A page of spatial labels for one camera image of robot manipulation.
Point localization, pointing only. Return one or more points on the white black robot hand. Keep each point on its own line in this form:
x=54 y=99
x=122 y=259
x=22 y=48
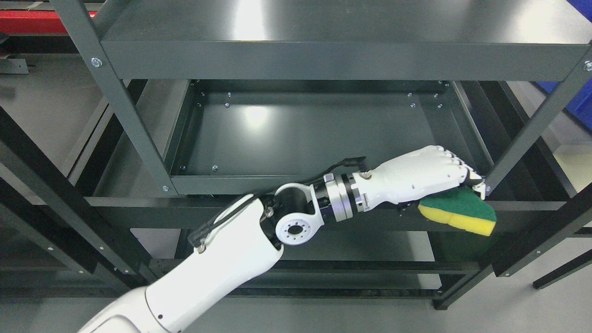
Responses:
x=415 y=175

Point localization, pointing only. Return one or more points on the green yellow sponge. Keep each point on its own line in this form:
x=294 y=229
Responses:
x=460 y=208

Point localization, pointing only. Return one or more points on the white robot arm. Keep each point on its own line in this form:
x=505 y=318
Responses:
x=240 y=243

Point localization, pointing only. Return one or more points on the dark grey metal shelf unit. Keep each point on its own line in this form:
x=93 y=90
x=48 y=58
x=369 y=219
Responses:
x=123 y=136

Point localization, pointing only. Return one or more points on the blue plastic bin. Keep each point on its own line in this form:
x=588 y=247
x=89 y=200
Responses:
x=567 y=50

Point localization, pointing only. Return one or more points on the red bin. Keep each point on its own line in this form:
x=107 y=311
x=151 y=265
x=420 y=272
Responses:
x=20 y=21

